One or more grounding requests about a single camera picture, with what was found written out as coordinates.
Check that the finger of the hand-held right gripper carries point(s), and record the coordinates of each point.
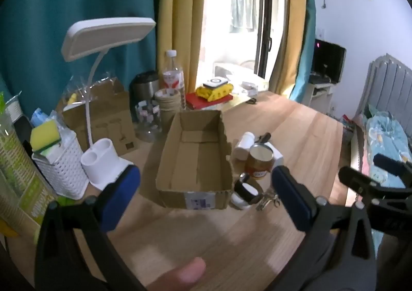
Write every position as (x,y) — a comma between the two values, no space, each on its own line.
(363,183)
(391,164)

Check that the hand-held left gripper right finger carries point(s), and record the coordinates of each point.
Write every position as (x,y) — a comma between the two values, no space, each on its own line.
(291,197)

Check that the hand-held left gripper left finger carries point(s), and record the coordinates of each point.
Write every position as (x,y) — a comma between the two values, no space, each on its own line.
(122,194)

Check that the white rectangular block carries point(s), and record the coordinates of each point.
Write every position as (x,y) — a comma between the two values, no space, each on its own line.
(278,155)

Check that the red tin can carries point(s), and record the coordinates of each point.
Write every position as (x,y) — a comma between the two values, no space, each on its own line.
(259,162)

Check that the white plastic bottle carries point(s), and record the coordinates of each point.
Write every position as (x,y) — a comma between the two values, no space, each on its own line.
(242,147)

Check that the person's left hand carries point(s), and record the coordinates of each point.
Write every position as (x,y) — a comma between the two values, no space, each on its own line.
(180,273)

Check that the light blue printed blanket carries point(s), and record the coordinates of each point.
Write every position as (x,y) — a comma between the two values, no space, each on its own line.
(386,136)

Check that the white serrated edge strip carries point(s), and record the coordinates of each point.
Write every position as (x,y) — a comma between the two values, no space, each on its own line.
(357,146)

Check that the white plastic basket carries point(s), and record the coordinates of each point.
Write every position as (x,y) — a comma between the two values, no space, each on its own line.
(61,168)

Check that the brown printed cardboard box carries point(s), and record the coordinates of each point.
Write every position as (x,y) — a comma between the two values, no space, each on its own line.
(106,117)

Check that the grey headboard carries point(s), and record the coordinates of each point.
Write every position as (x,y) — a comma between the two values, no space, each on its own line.
(386,81)

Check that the yellow green sponge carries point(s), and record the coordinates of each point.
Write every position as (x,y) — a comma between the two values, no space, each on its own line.
(45,135)

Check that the stack of paper cups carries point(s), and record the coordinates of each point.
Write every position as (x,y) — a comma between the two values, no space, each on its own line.
(167,104)

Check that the white television stand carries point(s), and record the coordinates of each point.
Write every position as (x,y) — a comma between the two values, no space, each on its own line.
(318,93)

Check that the black scissors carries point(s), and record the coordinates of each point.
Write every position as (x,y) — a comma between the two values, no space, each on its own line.
(252,101)

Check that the green carton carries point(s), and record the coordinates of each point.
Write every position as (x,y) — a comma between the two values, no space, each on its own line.
(17,188)

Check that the steel thermos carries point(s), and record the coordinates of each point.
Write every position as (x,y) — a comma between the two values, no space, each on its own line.
(143,88)

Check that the clear plastic bag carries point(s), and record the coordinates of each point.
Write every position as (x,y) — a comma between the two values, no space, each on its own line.
(96,85)

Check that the pile of papers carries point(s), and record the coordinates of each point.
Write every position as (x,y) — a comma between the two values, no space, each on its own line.
(241,96)

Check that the blue packet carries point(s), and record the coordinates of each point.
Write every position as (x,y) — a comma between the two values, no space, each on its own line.
(39,116)

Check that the red book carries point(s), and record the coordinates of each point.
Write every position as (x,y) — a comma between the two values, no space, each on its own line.
(198,102)

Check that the small white box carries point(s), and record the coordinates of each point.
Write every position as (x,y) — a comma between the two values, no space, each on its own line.
(249,86)

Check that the black television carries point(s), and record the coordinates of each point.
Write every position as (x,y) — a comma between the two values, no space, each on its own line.
(330,57)

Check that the clear water bottle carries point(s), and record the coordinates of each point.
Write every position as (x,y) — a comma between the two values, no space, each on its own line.
(173,78)

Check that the yellow printed packet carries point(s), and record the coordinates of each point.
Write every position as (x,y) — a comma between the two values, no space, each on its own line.
(215,93)

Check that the white ribbed tub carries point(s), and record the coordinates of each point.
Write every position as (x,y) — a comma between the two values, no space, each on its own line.
(14,110)

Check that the white flat device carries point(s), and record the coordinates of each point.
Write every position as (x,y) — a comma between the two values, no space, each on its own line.
(215,82)

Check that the narrow teal curtain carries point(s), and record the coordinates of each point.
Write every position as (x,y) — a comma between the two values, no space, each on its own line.
(305,52)

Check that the white appliance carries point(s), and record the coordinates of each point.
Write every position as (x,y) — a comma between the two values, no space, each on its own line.
(231,67)

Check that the white desk lamp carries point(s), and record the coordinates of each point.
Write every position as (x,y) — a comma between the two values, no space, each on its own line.
(103,33)

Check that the yellow curtain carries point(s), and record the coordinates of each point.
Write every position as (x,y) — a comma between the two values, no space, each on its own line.
(293,20)
(180,14)

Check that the hanging clothes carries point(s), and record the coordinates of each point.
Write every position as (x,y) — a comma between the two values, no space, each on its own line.
(243,4)

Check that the white wall socket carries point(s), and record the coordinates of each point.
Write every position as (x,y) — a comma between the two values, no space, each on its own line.
(321,33)

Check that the black sliding door frame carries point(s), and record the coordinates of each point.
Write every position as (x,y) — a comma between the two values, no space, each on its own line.
(265,17)

